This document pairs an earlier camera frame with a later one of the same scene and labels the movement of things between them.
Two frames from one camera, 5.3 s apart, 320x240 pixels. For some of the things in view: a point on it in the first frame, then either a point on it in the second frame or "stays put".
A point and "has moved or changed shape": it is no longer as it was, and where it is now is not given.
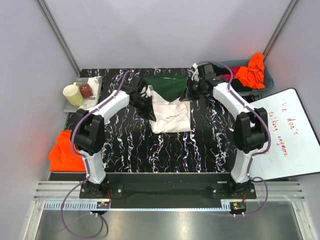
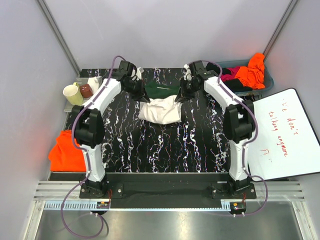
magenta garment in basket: [234, 70] stays put
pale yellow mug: [73, 94] stays put
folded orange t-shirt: [62, 157] stays put
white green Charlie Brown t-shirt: [172, 115] has moved or changed shape
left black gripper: [151, 115] -> [141, 95]
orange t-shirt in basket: [253, 76] stays put
